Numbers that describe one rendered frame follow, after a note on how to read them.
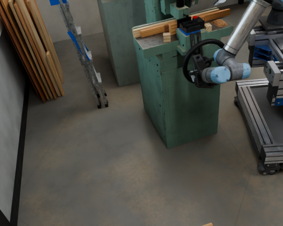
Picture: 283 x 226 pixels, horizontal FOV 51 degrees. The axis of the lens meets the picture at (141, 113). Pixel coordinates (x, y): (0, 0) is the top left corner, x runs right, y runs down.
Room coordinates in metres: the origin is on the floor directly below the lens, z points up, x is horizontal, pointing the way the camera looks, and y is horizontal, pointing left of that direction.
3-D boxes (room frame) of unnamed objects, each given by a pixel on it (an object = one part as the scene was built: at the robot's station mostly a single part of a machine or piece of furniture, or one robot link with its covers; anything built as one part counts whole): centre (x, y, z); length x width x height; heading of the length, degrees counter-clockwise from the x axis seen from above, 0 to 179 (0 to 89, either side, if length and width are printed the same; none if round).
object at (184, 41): (1.63, -0.36, 0.91); 0.15 x 0.14 x 0.09; 103
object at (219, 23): (1.79, -0.58, 0.91); 0.10 x 0.07 x 0.02; 13
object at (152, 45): (1.71, -0.34, 0.87); 0.61 x 0.30 x 0.06; 103
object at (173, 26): (1.75, -0.36, 0.94); 0.22 x 0.02 x 0.07; 103
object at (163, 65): (1.94, -0.31, 0.76); 0.57 x 0.45 x 0.09; 13
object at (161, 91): (1.94, -0.31, 0.35); 0.58 x 0.45 x 0.71; 13
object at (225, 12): (1.83, -0.38, 0.92); 0.63 x 0.02 x 0.04; 103
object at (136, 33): (1.84, -0.32, 0.92); 0.60 x 0.02 x 0.05; 103
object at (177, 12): (1.84, -0.33, 0.99); 0.14 x 0.07 x 0.09; 13
